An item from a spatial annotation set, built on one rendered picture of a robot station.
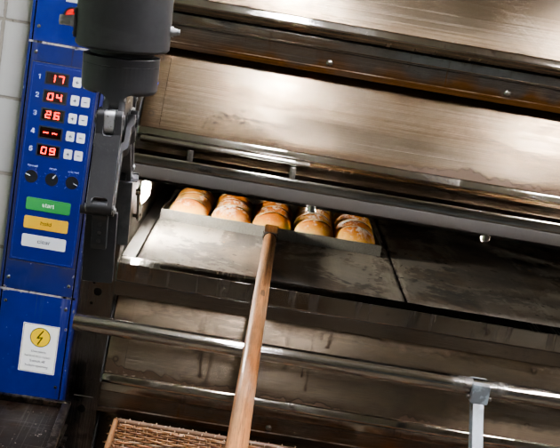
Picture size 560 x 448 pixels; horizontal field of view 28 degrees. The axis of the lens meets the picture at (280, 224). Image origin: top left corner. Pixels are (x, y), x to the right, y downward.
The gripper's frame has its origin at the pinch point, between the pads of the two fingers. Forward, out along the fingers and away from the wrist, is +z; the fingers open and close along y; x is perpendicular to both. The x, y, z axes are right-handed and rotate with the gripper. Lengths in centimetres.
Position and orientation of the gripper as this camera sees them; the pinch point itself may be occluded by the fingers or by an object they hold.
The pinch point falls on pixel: (107, 250)
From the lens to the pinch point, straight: 115.7
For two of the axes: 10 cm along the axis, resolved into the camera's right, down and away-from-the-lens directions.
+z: -1.1, 9.6, 2.5
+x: 9.9, 1.0, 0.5
